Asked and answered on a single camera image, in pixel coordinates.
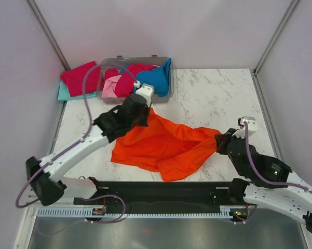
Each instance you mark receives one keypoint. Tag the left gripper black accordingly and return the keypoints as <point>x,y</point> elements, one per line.
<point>144,123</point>

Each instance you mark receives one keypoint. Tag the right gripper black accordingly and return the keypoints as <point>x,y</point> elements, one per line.
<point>221,139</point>

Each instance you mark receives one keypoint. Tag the orange t shirt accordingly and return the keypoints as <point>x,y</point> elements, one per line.
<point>176,151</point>

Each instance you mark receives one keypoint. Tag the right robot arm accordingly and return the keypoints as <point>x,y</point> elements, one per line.
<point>264,180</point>

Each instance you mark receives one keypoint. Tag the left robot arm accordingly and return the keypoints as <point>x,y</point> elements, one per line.
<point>47,175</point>

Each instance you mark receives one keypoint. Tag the magenta t shirt in bin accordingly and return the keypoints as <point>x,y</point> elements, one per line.
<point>125,86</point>

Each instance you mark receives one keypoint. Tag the pink t shirt in bin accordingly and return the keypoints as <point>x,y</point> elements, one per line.
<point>109,87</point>

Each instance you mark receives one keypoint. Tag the blue t shirt in bin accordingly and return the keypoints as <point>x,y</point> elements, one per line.
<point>159,78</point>

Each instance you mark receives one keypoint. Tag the folded magenta t shirt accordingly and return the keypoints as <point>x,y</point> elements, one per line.
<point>73,79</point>

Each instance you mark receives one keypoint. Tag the folded teal t shirt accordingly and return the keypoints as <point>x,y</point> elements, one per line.
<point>64,93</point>

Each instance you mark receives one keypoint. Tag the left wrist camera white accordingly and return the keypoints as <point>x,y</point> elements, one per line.
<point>144,90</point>

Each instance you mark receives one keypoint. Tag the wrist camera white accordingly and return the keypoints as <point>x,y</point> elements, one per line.
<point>144,90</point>
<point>247,127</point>

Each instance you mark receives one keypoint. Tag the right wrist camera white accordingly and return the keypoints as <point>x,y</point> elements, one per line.
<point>247,127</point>

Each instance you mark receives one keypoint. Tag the white slotted cable duct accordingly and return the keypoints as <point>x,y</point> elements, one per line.
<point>223,212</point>

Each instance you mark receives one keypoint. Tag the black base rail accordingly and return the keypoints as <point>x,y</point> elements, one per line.
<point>161,196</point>

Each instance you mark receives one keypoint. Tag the left aluminium frame post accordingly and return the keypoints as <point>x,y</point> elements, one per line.
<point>47,32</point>

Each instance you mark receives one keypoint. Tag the aluminium frame post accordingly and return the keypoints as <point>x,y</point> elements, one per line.
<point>47,32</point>
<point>276,34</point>

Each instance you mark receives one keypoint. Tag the right aluminium frame post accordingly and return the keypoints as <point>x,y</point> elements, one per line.
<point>276,34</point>

